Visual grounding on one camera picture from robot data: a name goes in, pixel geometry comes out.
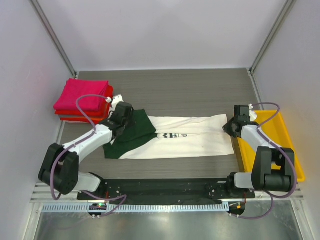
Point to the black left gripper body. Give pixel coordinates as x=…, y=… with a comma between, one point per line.
x=128, y=121

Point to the folded red t-shirt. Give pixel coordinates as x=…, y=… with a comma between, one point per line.
x=98, y=111

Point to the white slotted cable duct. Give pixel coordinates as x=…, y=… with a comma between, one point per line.
x=97, y=207

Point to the folded orange t-shirt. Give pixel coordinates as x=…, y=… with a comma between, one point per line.
x=77, y=118

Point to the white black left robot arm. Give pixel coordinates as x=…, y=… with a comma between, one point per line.
x=60, y=167

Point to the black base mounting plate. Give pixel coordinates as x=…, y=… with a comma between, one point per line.
x=170, y=191

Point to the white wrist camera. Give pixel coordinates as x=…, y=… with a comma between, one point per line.
x=253, y=115
x=114, y=101

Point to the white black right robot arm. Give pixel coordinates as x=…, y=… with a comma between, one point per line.
x=273, y=169

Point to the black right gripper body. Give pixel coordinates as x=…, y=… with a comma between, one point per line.
x=229, y=128

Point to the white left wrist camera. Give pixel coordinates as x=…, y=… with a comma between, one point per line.
x=114, y=101

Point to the yellow plastic bin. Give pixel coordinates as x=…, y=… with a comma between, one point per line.
x=276, y=130

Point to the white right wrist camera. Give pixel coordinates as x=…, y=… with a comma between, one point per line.
x=253, y=115

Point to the white and green raglan t-shirt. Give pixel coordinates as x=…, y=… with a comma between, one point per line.
x=154, y=137

